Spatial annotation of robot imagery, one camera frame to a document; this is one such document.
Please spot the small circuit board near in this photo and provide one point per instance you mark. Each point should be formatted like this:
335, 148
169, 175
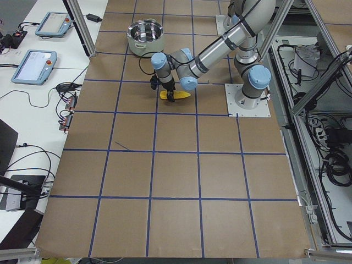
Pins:
64, 124

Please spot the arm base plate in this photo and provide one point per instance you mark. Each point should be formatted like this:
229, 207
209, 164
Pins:
240, 106
219, 23

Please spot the pale green cooking pot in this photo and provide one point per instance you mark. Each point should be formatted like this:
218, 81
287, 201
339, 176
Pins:
145, 37

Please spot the black camera stand base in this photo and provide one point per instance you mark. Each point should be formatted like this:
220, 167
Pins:
22, 192

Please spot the black laptop corner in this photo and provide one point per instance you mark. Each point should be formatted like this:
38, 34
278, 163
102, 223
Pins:
8, 141

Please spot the small circuit board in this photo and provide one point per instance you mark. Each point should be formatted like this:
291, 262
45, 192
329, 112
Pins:
71, 102
64, 124

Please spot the aluminium frame post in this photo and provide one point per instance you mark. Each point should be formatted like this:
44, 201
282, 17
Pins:
76, 15

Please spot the brown paper table mat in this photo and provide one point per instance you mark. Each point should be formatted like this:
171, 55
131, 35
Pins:
143, 177

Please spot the black power adapter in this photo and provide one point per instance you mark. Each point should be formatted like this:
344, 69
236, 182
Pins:
94, 18

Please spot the white paper bag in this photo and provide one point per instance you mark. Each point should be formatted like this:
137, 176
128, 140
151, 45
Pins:
306, 58

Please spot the blue teach pendant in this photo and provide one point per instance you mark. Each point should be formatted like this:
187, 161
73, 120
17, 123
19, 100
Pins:
35, 67
54, 24

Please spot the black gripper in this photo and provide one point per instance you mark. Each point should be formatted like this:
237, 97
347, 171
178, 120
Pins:
168, 86

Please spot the near blue teach pendant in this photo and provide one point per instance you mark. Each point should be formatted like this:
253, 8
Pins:
35, 67

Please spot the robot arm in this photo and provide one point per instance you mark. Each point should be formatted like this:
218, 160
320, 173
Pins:
230, 21
246, 19

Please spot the small circuit board far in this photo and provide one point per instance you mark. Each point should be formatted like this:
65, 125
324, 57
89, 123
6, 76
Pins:
71, 102

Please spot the far blue teach pendant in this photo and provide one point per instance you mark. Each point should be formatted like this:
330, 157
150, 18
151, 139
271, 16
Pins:
54, 24

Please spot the yellow corn cob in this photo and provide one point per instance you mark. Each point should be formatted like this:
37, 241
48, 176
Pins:
177, 95

